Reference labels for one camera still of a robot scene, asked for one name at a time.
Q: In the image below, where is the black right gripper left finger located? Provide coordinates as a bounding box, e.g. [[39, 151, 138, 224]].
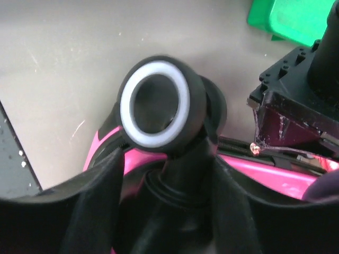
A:
[[1, 150, 124, 253]]

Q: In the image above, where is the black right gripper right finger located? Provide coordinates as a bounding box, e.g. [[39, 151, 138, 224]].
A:
[[212, 155, 338, 253]]

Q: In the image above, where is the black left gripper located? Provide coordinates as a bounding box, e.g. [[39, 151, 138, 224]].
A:
[[247, 40, 338, 159]]

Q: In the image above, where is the pink hard-shell suitcase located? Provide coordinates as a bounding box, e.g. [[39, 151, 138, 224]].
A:
[[84, 56, 327, 253]]

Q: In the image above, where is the green plastic tray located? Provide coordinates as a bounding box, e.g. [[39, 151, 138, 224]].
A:
[[247, 0, 334, 46]]

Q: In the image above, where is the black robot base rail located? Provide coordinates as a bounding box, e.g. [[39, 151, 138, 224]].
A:
[[0, 106, 42, 198]]

